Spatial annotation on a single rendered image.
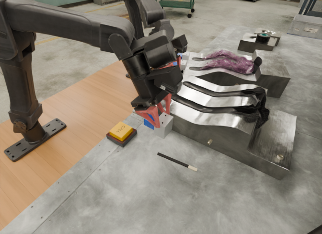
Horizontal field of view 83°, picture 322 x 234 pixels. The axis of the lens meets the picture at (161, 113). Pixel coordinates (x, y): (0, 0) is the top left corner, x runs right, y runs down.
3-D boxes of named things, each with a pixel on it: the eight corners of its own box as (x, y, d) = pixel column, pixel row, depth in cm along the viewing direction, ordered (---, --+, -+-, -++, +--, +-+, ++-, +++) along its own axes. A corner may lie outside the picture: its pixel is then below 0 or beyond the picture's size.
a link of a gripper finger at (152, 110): (176, 117, 52) (164, 88, 49) (163, 133, 48) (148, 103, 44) (158, 117, 57) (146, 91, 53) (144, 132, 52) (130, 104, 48)
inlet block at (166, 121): (129, 121, 58) (127, 109, 55) (138, 112, 62) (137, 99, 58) (163, 139, 54) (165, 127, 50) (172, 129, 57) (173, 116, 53)
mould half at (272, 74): (174, 82, 94) (175, 62, 86) (183, 59, 112) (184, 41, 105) (279, 98, 84) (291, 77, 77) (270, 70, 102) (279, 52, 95)
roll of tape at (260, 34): (271, 41, 115) (273, 36, 113) (261, 43, 113) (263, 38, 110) (262, 37, 120) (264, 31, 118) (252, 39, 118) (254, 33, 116)
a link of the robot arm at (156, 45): (176, 51, 48) (157, 3, 41) (177, 66, 42) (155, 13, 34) (137, 65, 51) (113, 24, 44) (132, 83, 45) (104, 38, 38)
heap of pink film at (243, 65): (199, 72, 90) (201, 57, 85) (202, 56, 103) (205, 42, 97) (254, 79, 85) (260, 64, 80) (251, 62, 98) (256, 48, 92)
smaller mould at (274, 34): (251, 40, 134) (254, 32, 130) (255, 35, 142) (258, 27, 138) (276, 46, 127) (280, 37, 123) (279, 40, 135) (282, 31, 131)
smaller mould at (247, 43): (237, 50, 122) (240, 39, 118) (243, 42, 132) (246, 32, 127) (269, 57, 115) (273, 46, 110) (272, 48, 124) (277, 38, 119)
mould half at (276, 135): (146, 118, 75) (144, 91, 65) (177, 87, 91) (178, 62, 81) (280, 181, 55) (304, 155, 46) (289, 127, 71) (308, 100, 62)
